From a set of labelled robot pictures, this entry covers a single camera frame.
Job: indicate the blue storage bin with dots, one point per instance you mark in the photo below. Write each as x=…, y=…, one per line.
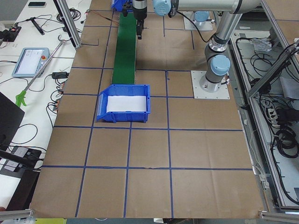
x=118, y=4
x=123, y=90

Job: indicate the black flat bar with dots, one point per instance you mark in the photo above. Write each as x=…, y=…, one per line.
x=40, y=30

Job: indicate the aluminium frame post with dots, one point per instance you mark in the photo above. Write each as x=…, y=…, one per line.
x=68, y=22

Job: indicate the black laptop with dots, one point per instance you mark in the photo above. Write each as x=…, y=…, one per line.
x=11, y=117

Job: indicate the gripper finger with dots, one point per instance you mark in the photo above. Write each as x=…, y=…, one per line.
x=139, y=29

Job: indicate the white foam pad left bin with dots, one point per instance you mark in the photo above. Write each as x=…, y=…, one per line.
x=126, y=104

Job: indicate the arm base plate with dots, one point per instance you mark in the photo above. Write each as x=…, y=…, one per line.
x=203, y=89
x=202, y=26

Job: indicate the teach pendant tablet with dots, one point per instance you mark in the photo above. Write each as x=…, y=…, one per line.
x=30, y=61

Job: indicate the near blue storage bin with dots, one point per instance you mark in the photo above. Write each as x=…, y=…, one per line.
x=118, y=4

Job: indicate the black power adapter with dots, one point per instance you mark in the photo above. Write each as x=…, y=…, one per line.
x=60, y=75

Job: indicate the far blue storage bin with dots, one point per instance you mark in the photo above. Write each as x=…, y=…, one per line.
x=123, y=90

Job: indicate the black phone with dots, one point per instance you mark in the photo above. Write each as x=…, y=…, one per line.
x=37, y=4

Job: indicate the green conveyor belt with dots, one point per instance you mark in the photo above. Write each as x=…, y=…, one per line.
x=125, y=54

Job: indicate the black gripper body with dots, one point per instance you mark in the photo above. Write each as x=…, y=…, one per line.
x=139, y=11

